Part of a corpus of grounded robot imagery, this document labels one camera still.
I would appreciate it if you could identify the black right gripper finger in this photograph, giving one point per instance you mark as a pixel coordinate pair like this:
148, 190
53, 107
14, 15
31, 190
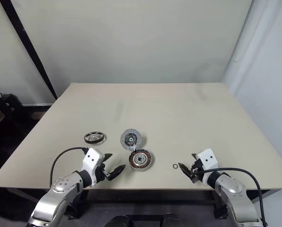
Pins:
195, 156
186, 171

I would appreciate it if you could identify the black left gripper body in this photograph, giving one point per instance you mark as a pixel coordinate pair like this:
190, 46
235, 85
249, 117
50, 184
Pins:
102, 174

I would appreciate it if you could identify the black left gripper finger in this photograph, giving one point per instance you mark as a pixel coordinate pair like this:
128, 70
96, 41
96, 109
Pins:
107, 157
116, 173

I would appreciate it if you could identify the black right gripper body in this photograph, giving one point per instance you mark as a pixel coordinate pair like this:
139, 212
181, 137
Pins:
197, 172

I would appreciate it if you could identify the silver motor stator housing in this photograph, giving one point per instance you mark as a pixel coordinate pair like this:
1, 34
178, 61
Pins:
141, 160

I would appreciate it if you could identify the grey round motor cover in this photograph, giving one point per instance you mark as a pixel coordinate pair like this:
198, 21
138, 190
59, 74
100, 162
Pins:
130, 139

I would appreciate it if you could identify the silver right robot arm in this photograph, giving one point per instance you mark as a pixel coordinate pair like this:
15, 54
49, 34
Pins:
233, 191

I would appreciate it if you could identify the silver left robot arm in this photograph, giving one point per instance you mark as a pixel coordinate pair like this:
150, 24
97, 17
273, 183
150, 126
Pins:
60, 189

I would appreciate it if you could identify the black rotor ring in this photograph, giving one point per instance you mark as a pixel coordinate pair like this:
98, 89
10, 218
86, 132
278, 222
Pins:
94, 137

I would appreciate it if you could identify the dark rounded shape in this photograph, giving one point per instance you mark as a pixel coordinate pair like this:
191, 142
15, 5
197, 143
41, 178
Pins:
171, 217
119, 218

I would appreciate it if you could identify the black bag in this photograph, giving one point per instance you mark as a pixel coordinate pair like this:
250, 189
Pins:
11, 104

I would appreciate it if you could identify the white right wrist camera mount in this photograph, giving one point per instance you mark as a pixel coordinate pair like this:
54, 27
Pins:
208, 158

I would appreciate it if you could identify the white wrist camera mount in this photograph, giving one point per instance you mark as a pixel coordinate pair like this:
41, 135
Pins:
92, 158
208, 158

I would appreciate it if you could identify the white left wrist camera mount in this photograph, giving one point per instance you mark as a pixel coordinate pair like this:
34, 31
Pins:
92, 158

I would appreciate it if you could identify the black table frame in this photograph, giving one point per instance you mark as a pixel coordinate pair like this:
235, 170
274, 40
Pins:
143, 196

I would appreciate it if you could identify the black diagonal wall strip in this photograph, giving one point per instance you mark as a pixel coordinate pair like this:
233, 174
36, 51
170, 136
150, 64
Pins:
24, 35

